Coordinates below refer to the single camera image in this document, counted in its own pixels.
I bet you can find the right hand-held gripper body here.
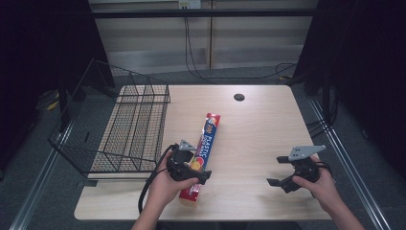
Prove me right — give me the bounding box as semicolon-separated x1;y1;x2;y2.
287;145;327;185

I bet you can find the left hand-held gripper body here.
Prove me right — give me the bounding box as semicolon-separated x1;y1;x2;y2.
166;139;206;185

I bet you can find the blue and red plastic wrap box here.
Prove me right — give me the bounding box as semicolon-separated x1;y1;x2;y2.
178;112;222;206

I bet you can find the person's right hand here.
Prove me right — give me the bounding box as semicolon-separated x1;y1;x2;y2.
291;154;342;214

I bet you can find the person's left hand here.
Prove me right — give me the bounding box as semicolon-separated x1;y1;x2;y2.
146;152;200;212

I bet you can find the black curtain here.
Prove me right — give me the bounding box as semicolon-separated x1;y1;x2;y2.
291;0;406;180
0;0;116;180

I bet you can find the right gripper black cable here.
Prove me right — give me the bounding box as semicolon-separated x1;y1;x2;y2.
315;160;335;180

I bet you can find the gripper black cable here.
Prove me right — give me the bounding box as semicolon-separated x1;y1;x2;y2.
315;160;335;180
137;144;178;215

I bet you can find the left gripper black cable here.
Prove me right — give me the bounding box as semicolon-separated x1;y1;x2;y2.
137;144;178;215

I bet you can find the metal floor rail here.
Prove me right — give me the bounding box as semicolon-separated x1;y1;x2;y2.
308;98;393;230
9;123;75;230

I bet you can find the black cable bundle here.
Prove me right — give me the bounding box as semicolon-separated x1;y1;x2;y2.
305;94;340;139

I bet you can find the black wire basket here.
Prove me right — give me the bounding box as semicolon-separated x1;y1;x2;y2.
47;58;171;180

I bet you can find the long black floor cable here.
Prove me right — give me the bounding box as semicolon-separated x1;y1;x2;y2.
183;16;299;81

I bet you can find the yellow and black cable coil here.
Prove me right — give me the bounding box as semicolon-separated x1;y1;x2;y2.
35;89;61;111

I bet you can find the black horizontal frame bar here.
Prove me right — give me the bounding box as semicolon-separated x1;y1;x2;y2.
90;8;318;19

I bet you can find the white wall outlet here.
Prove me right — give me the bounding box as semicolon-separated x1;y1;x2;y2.
178;0;202;10

